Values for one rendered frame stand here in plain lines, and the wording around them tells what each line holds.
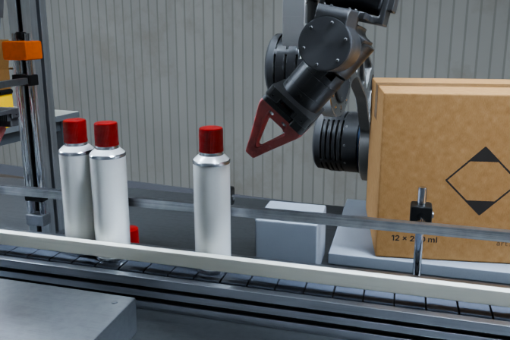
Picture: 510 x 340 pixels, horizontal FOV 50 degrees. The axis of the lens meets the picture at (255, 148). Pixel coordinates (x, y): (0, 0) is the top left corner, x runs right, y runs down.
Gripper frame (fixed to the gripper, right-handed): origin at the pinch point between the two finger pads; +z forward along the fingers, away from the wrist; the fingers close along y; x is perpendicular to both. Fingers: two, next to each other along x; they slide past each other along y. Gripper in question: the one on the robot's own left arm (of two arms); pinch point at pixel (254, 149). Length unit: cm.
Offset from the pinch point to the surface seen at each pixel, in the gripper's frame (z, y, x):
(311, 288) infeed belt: 8.5, 1.4, 18.1
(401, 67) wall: -5, -261, 15
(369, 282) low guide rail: 1.6, 2.8, 22.2
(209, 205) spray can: 9.9, 1.3, 0.6
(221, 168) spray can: 5.1, 0.5, -1.6
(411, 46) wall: -17, -260, 11
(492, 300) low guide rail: -7.4, 2.7, 33.3
